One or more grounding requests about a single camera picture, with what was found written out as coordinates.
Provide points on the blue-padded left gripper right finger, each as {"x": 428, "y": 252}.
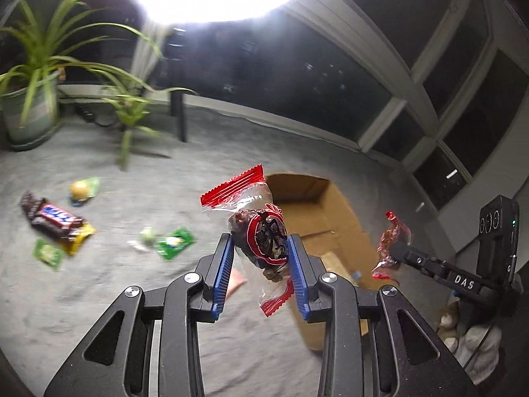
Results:
{"x": 408, "y": 359}

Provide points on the black inline cable switch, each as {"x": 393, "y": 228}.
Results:
{"x": 85, "y": 113}

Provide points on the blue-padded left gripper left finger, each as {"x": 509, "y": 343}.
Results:
{"x": 113, "y": 358}

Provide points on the red clear dates packet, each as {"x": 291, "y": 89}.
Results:
{"x": 258, "y": 232}

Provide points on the Snickers bar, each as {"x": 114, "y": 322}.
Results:
{"x": 44, "y": 215}

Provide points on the small spider plant offshoot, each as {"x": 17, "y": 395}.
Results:
{"x": 131, "y": 110}

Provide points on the small pink wrapper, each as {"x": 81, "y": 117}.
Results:
{"x": 236, "y": 280}

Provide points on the red clear snack packet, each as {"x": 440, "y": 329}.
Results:
{"x": 387, "y": 267}

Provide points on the yellow jelly cup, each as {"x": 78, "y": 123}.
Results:
{"x": 81, "y": 191}

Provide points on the small green candy packet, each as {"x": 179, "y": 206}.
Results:
{"x": 174, "y": 243}

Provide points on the open cardboard box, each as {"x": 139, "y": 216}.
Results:
{"x": 316, "y": 210}

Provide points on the large potted spider plant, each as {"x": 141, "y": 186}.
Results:
{"x": 29, "y": 89}

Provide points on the yellow candy wrapper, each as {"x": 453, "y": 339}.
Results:
{"x": 72, "y": 244}

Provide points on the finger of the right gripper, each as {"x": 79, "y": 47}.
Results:
{"x": 428, "y": 265}

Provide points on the white knit gloved right hand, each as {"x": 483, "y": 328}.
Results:
{"x": 476, "y": 347}

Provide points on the black ring light tripod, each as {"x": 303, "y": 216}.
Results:
{"x": 177, "y": 109}

